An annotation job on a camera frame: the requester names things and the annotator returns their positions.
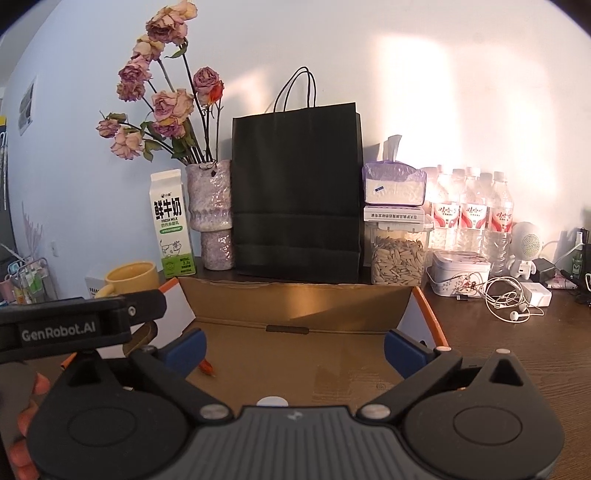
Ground small dark green bottle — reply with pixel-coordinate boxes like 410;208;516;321
570;231;591;280

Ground purple speckled vase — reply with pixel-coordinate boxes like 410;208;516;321
186;159;235;271

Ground clear container of seeds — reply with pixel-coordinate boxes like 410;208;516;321
363;205;434;286

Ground yellow mug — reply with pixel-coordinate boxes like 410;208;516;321
95;262;160;298

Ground person's left hand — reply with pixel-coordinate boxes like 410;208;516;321
9;373;51;480

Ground black power adapter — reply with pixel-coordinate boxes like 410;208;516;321
533;257;560;283

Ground white floral tin box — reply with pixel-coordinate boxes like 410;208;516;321
426;250;491;296

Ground white card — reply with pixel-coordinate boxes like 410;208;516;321
85;276;114;301

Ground dried pink rose bouquet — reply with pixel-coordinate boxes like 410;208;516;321
96;0;225;166

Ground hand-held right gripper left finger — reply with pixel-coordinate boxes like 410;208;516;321
55;329;234;423

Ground white square charger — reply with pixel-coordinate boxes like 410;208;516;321
521;282;553;306

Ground purple tissue pack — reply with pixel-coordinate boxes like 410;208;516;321
362;135;426;207

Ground white green milk carton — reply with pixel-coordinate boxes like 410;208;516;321
148;169;197;278

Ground small white desk fan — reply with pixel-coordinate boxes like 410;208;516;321
507;222;548;280

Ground black paper bag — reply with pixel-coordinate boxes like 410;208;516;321
231;67;363;284

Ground clear water bottle red label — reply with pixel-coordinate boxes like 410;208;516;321
430;167;461;254
459;167;488;254
485;172;514;278

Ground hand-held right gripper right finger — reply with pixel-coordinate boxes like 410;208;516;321
356;329;539;423

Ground cardboard box with orange edges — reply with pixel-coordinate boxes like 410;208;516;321
60;276;450;408

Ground white wired earphones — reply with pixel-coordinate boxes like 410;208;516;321
455;276;546;322

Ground metal wire rack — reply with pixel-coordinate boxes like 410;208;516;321
0;258;58;305

